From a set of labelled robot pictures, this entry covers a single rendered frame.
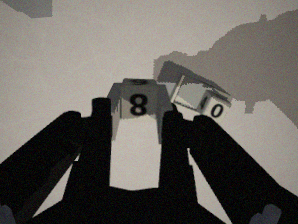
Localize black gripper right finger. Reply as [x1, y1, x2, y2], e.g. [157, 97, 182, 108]
[155, 84, 298, 224]

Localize grey cube with number 8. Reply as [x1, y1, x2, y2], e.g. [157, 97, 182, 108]
[120, 78, 158, 122]

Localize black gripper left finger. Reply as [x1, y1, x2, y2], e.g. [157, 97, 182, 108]
[0, 83, 122, 224]

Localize grey calendar cube with black digit 0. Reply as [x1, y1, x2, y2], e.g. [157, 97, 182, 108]
[197, 90, 232, 124]

